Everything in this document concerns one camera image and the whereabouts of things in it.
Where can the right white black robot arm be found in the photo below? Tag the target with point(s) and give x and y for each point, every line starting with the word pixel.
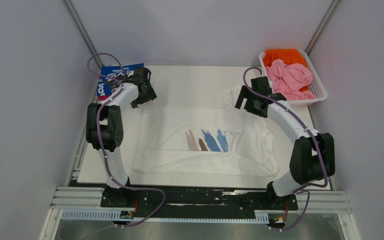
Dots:
pixel 312 160

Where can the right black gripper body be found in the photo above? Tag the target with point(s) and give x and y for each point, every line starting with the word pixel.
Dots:
pixel 250 104

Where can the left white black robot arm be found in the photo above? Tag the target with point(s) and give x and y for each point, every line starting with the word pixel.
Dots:
pixel 105 131

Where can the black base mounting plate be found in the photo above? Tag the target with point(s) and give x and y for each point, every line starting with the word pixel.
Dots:
pixel 192 201

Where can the white slotted cable duct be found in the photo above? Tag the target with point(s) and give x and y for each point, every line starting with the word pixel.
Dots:
pixel 119 217

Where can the orange t shirt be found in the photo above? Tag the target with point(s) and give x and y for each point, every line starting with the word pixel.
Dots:
pixel 289 56

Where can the pink crumpled t shirt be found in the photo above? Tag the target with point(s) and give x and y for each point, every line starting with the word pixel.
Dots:
pixel 290 80

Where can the white printed t shirt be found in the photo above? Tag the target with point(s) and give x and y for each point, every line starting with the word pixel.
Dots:
pixel 200 140

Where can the aluminium frame rail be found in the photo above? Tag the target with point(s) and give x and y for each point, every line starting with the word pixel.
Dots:
pixel 89 198

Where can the blue folded graphic t shirt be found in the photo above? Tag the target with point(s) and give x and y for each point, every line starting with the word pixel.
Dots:
pixel 106 86

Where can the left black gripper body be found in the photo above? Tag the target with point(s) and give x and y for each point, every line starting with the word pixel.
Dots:
pixel 149 95

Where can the white plastic basket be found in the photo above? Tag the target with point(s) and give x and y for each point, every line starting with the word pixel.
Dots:
pixel 316 86

